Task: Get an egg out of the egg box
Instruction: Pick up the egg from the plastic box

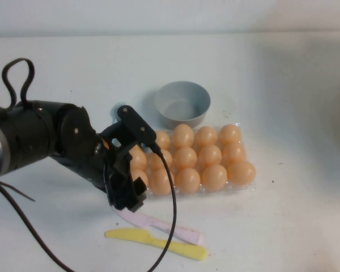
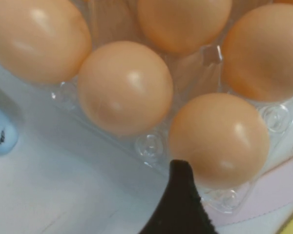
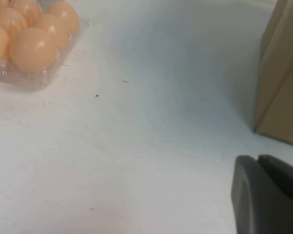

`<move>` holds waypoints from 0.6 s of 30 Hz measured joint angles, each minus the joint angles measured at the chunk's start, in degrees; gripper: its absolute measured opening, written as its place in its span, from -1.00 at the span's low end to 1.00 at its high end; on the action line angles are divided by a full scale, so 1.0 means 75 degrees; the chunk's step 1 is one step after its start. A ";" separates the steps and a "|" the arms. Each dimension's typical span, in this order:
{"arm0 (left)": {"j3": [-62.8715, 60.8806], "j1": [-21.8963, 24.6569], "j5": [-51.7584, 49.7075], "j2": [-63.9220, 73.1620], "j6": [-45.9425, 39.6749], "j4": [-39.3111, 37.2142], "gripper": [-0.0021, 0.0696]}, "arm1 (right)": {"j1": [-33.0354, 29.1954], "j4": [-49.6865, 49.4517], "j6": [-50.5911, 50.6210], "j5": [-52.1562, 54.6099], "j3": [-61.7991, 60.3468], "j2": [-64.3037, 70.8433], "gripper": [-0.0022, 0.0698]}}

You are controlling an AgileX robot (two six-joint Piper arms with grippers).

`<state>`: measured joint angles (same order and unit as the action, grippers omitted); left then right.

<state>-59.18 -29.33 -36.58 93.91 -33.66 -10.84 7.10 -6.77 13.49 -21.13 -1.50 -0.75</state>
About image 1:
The grey round bowl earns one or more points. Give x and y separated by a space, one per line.
181 119

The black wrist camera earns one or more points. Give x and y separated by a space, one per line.
136 124

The pink plastic knife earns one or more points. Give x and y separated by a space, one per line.
187 235

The black and grey left robot arm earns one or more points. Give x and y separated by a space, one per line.
31 136

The yellow plastic knife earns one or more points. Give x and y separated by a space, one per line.
130 235

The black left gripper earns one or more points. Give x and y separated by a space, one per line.
119 181

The clear plastic egg tray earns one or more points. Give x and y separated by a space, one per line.
204 194

